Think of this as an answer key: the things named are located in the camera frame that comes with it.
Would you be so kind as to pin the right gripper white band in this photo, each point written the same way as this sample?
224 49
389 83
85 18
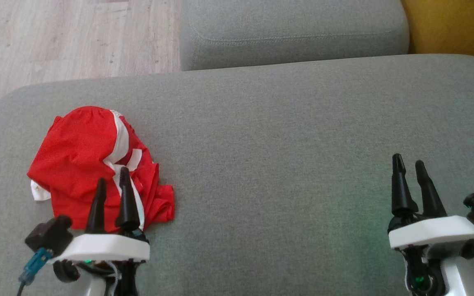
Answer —
434 232

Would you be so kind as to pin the large grey sofa seat cushion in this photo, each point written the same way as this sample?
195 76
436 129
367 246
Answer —
282 144

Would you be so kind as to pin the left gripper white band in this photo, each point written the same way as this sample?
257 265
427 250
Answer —
105 247

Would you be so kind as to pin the red basketball jersey white trim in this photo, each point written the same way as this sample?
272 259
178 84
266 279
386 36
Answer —
68 156

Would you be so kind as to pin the small grey sofa cushion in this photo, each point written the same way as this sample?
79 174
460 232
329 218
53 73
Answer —
294 28

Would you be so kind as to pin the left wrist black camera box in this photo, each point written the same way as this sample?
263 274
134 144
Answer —
47 238

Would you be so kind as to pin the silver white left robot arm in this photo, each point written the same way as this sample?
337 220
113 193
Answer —
97 287

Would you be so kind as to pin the mustard yellow furniture piece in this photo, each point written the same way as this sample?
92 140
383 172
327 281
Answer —
459 24

